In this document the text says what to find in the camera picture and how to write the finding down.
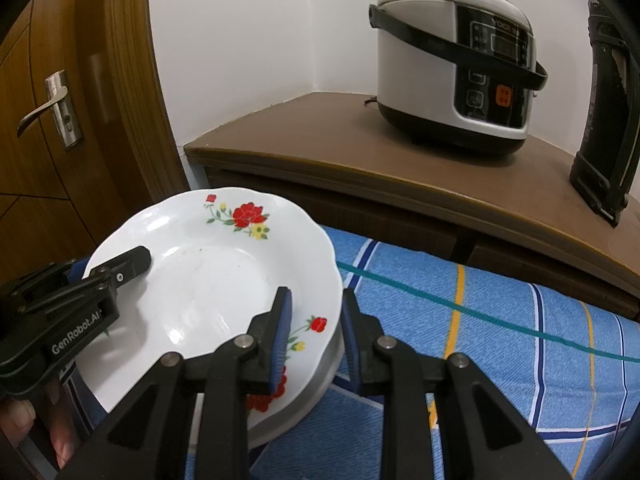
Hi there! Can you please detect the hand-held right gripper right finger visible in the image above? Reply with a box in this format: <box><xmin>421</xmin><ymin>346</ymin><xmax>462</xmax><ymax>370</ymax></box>
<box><xmin>341</xmin><ymin>289</ymin><xmax>572</xmax><ymax>480</ymax></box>

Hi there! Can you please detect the grey round plate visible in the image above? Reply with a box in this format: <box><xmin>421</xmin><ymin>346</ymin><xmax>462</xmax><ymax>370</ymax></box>
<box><xmin>245</xmin><ymin>330</ymin><xmax>346</xmax><ymax>450</ymax></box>

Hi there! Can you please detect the black thermos flask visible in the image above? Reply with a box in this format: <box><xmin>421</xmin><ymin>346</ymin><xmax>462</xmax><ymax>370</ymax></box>
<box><xmin>569</xmin><ymin>0</ymin><xmax>640</xmax><ymax>229</ymax></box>

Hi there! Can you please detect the blue checked tablecloth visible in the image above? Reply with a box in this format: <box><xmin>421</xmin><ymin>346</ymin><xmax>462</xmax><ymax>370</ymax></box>
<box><xmin>60</xmin><ymin>225</ymin><xmax>640</xmax><ymax>480</ymax></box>

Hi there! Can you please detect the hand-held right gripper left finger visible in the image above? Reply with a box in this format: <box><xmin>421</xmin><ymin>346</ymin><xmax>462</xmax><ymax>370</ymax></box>
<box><xmin>55</xmin><ymin>286</ymin><xmax>294</xmax><ymax>480</ymax></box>

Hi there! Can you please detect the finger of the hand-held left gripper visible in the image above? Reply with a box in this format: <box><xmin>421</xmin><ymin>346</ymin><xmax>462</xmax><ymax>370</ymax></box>
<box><xmin>62</xmin><ymin>258</ymin><xmax>91</xmax><ymax>283</ymax></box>
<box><xmin>82</xmin><ymin>246</ymin><xmax>152</xmax><ymax>288</ymax></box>

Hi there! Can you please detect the person's left hand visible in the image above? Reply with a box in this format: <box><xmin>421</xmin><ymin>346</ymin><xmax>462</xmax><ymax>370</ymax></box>
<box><xmin>0</xmin><ymin>377</ymin><xmax>81</xmax><ymax>468</ymax></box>

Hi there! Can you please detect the brown wooden cabinet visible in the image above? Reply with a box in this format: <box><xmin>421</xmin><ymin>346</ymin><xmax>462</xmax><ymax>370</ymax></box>
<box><xmin>184</xmin><ymin>92</ymin><xmax>640</xmax><ymax>321</ymax></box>

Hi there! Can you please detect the metal door handle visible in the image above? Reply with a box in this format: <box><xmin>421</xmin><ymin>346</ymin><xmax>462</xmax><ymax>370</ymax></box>
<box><xmin>16</xmin><ymin>70</ymin><xmax>84</xmax><ymax>152</ymax></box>

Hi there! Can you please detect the brown wooden door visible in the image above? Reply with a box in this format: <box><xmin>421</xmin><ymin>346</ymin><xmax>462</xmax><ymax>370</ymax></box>
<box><xmin>0</xmin><ymin>0</ymin><xmax>126</xmax><ymax>291</ymax></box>

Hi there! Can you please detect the white rice cooker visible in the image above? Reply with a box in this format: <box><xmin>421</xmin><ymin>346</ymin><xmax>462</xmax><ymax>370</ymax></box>
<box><xmin>369</xmin><ymin>0</ymin><xmax>549</xmax><ymax>157</ymax></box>

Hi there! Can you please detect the white red-flower plate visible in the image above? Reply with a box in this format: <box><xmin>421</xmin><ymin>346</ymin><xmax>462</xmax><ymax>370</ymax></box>
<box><xmin>74</xmin><ymin>187</ymin><xmax>345</xmax><ymax>421</ymax></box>

